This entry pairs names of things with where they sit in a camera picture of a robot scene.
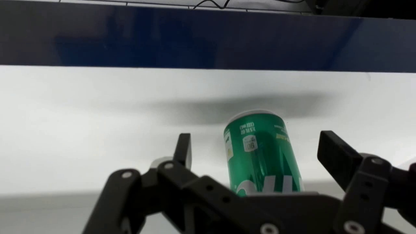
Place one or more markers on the blue wall cabinet carcass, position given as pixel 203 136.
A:
pixel 173 39

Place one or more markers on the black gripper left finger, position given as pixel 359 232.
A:
pixel 173 199

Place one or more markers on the green soda can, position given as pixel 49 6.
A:
pixel 262 156

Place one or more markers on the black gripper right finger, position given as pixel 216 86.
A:
pixel 368 190

